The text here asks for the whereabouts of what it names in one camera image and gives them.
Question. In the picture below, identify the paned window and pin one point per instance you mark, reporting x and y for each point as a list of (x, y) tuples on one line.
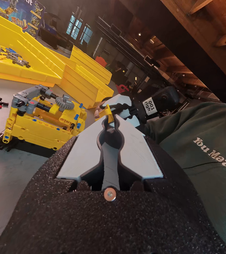
[(75, 29)]

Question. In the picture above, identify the person's right hand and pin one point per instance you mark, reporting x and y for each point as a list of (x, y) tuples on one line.
[(98, 113)]

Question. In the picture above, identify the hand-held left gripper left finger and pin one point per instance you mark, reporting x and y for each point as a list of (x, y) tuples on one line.
[(81, 156)]

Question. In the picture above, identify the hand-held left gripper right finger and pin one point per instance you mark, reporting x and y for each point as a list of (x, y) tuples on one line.
[(138, 154)]

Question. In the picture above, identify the person's right forearm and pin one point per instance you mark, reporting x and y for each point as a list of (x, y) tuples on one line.
[(184, 123)]

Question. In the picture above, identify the yellow lego panel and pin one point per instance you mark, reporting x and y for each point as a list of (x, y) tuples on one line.
[(107, 114)]

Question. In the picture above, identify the red plastic container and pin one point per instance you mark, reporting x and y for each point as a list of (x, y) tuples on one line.
[(101, 62), (122, 89)]

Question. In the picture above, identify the pile of small lego parts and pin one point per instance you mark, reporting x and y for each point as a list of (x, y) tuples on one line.
[(8, 55)]

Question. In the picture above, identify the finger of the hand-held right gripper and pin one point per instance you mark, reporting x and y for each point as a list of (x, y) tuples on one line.
[(134, 121), (120, 99)]

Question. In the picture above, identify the yellow bin with small parts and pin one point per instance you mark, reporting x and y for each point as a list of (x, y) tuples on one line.
[(45, 59)]

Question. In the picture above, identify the yellow lego robot model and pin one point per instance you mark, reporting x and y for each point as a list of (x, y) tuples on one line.
[(45, 131)]

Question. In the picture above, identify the blue robot kit box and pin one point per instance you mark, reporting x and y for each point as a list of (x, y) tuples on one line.
[(25, 19)]

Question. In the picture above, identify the green printed sweatshirt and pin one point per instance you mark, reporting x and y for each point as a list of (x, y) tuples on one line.
[(214, 188)]

